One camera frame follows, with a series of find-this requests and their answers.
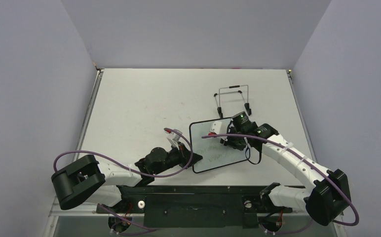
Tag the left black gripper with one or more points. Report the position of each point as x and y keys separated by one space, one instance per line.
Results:
x=183 y=154

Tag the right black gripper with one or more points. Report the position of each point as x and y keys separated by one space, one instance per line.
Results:
x=229 y=138

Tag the black framed whiteboard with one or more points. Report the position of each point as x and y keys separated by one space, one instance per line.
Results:
x=215 y=154

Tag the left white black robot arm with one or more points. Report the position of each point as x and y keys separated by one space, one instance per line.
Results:
x=88 y=180

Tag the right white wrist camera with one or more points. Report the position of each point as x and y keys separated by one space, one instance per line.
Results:
x=216 y=127

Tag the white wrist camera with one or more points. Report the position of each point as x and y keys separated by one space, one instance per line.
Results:
x=216 y=127
x=173 y=136

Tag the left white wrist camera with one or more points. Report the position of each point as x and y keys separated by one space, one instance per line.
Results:
x=173 y=136

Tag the wire display stand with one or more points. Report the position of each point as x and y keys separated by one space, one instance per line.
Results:
x=235 y=95

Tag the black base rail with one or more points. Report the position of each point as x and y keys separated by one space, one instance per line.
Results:
x=194 y=206

